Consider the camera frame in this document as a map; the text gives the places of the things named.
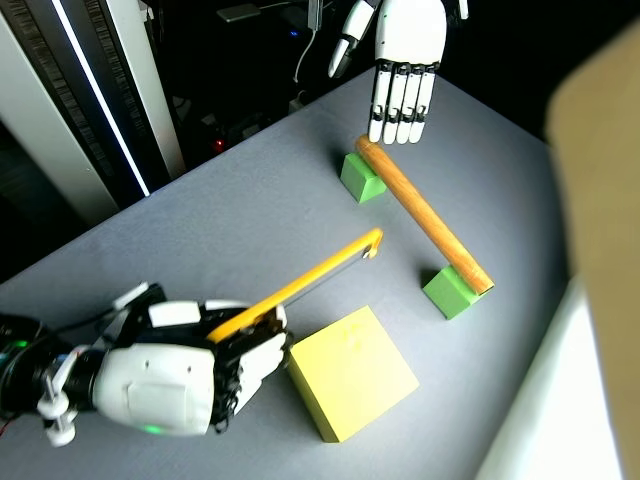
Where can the white frame column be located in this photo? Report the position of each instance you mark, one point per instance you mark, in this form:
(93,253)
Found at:
(145,75)

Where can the flat grey device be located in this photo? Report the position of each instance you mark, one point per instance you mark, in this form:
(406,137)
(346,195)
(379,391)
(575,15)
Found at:
(239,13)

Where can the grey adapter box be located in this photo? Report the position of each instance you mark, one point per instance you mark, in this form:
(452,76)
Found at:
(314,15)

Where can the green wooden block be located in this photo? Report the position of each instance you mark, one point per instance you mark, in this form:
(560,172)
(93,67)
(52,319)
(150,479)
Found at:
(447,295)
(357,177)

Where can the grey table cloth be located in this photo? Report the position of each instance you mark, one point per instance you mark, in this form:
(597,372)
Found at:
(250,225)

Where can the white foam board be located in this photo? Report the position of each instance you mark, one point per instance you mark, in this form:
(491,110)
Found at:
(550,400)

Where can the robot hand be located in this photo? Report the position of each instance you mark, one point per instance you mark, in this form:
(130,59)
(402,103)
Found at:
(410,35)
(155,385)

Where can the wooden rod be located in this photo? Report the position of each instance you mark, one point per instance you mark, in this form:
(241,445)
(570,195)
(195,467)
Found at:
(425,215)

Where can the yellow wooden block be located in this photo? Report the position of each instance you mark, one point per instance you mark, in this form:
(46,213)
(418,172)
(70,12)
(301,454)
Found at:
(355,375)

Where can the tan board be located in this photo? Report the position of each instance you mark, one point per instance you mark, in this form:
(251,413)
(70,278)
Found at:
(600,200)

